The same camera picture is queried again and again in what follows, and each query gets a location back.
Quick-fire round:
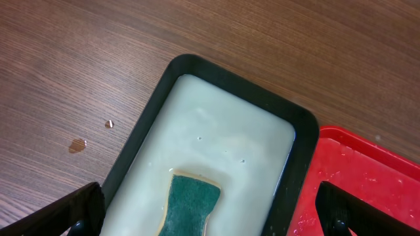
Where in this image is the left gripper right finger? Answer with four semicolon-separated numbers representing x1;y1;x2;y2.
315;181;419;236

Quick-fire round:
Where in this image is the red plastic tray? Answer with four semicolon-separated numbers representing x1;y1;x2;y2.
287;126;419;235

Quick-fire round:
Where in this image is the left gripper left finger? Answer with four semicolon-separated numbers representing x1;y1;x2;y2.
1;182;106;236

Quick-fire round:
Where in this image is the black rectangular water tray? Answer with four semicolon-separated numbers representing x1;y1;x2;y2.
101;54;320;235

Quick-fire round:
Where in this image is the green and yellow sponge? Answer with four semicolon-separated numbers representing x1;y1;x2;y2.
156;170;221;236

